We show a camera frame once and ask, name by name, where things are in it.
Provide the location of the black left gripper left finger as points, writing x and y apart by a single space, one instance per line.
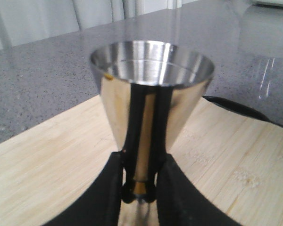
100 204

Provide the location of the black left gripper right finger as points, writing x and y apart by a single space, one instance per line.
179 202

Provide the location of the steel double jigger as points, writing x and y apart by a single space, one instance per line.
148 89

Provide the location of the clear glass beaker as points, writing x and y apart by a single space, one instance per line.
244 40

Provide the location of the light wooden cutting board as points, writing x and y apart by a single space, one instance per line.
235 161

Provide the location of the dark object behind board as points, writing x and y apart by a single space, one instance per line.
239 109

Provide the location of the grey curtain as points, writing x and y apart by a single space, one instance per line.
25 21

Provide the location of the white kitchen appliance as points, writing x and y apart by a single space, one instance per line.
278 3

